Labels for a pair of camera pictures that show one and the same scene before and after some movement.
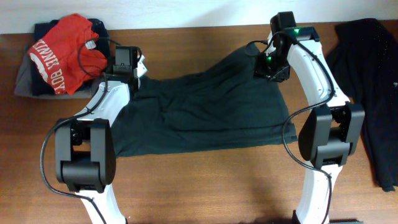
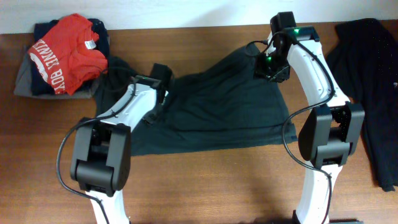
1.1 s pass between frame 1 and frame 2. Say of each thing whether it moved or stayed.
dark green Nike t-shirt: stayed
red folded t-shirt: stayed
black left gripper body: moved
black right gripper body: stayed
